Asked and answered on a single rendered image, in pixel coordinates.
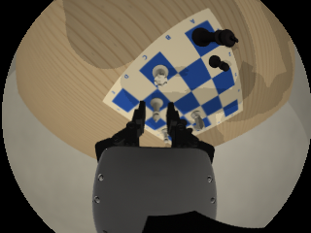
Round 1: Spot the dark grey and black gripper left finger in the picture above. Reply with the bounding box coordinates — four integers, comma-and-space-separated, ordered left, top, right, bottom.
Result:
95, 101, 146, 162

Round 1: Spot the blue and cream chessboard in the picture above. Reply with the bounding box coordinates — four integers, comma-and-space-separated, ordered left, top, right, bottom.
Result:
102, 8, 243, 140

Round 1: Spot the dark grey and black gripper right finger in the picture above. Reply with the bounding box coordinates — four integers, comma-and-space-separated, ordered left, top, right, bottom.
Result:
166, 102, 215, 163

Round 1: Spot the white chess pawn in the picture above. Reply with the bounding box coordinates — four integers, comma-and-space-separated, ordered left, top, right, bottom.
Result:
161, 128, 168, 143

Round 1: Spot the white knight chess piece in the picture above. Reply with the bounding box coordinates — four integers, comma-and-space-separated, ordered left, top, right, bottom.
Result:
191, 111, 205, 131

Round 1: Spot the white bishop chess piece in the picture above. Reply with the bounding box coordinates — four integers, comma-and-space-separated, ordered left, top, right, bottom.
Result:
151, 97, 163, 122

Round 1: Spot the white rook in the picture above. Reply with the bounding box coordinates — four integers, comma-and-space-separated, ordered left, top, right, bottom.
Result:
153, 64, 168, 87

